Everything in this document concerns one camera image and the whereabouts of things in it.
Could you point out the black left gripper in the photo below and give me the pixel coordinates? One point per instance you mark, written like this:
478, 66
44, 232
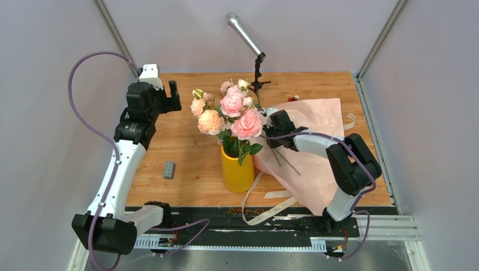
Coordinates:
174, 97

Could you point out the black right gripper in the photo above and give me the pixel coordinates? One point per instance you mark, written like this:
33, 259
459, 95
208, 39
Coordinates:
273, 144

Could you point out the pink rose stem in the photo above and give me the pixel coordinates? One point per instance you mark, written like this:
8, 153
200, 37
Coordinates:
247, 127
237, 97
209, 119

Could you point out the pink wrapping paper sheet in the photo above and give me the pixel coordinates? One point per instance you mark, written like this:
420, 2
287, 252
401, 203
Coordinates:
316, 186

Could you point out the pink flower bouquet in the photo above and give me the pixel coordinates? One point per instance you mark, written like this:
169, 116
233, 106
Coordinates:
280, 158

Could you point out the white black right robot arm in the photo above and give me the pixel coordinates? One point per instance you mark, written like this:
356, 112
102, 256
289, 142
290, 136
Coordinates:
354, 167

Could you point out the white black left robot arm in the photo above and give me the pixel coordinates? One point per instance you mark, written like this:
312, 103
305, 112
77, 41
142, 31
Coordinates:
105, 226

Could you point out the yellow cylindrical vase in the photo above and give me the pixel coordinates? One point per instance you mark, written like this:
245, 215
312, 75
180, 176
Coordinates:
237, 178

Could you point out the red toy car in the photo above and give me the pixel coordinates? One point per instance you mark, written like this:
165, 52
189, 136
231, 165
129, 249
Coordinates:
294, 98

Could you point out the black tripod microphone stand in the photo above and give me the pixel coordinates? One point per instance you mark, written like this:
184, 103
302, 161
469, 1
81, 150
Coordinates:
256, 85

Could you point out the grey building brick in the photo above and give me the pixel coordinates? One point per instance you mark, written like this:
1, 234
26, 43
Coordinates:
169, 170

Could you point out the silver microphone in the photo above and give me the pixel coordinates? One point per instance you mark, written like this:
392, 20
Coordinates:
234, 22

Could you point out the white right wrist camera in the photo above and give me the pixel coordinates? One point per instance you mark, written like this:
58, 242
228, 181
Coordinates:
269, 111

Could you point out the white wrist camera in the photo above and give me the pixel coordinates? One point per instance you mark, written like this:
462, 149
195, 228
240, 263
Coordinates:
269, 111
150, 74

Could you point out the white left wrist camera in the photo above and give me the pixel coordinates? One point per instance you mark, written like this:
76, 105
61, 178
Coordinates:
150, 74

